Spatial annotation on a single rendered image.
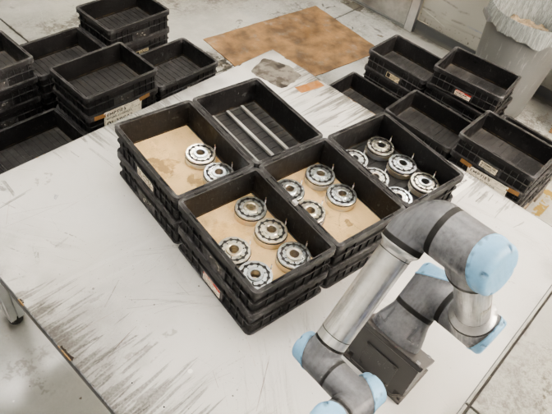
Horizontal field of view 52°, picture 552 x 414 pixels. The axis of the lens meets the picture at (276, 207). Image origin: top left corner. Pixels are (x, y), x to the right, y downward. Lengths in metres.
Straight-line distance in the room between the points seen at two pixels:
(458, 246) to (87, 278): 1.13
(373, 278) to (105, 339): 0.83
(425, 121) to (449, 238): 2.08
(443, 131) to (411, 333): 1.76
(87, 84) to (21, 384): 1.38
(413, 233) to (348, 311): 0.22
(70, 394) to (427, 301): 1.45
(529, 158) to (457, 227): 1.91
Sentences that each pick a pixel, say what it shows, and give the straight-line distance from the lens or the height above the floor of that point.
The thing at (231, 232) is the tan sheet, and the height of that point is 0.83.
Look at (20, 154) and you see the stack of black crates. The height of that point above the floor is 0.27.
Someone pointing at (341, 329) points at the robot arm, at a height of 1.13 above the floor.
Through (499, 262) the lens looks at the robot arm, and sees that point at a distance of 1.13.
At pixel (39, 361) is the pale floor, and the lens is 2.51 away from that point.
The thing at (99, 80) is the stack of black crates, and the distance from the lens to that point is 2.92.
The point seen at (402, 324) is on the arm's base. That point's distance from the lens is 1.56.
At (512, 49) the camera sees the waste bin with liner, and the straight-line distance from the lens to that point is 3.82.
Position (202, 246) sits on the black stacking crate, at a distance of 1.69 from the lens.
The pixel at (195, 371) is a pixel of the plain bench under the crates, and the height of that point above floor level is 0.70.
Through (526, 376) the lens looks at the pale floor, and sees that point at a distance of 2.82.
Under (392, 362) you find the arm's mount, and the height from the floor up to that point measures 0.84.
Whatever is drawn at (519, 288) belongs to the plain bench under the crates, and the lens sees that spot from 2.10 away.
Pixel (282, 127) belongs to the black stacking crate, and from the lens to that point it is 2.15.
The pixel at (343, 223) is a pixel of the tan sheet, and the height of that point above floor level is 0.83.
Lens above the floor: 2.16
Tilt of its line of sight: 47 degrees down
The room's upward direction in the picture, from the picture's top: 11 degrees clockwise
